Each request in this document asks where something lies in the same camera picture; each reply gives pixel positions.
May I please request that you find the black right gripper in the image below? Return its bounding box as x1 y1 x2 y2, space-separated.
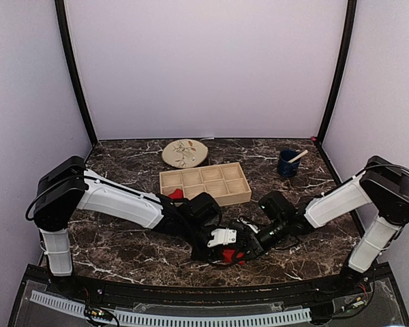
232 217 289 261

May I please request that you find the red sock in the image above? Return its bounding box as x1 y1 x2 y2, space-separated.
222 248 245 264
168 188 184 200

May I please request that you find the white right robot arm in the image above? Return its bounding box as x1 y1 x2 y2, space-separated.
241 156 409 296

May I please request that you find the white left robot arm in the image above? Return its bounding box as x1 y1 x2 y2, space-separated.
25 156 230 297

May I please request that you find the wooden compartment tray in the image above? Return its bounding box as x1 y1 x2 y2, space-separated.
160 162 252 206

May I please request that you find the dark blue mug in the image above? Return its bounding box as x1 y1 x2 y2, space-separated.
277 149 300 178

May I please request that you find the floral ceramic plate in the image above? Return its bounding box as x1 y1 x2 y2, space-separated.
162 139 209 169

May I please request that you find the wooden stick in mug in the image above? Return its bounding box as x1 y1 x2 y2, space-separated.
288 150 308 164

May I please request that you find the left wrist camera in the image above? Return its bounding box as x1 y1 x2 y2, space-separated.
207 228 237 248

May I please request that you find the black front rail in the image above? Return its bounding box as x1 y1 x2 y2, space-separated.
91 281 317 306

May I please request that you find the white slotted cable duct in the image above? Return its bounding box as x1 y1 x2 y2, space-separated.
29 290 312 326

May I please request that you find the right black frame post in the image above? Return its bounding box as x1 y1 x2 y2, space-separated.
316 0 357 146

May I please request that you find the black frame post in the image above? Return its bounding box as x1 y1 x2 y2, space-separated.
55 0 98 147
316 0 357 146

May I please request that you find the left black frame post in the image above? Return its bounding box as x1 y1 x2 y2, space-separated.
55 0 98 147

